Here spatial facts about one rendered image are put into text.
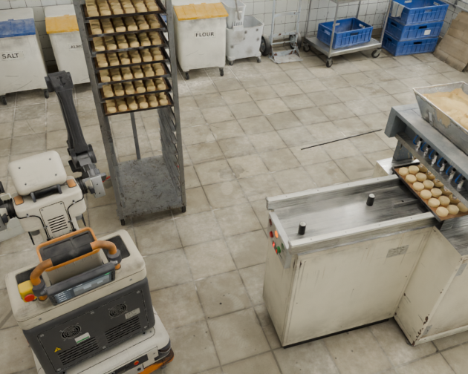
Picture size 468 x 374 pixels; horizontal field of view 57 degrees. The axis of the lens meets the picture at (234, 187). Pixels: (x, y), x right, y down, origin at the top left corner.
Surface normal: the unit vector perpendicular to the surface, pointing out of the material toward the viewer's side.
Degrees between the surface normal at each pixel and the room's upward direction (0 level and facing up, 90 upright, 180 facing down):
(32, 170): 47
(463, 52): 67
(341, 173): 0
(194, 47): 92
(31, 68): 92
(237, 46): 96
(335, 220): 0
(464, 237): 0
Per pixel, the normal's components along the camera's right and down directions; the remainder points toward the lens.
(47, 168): 0.40, -0.11
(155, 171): 0.02, -0.76
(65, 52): 0.29, 0.65
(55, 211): 0.52, 0.44
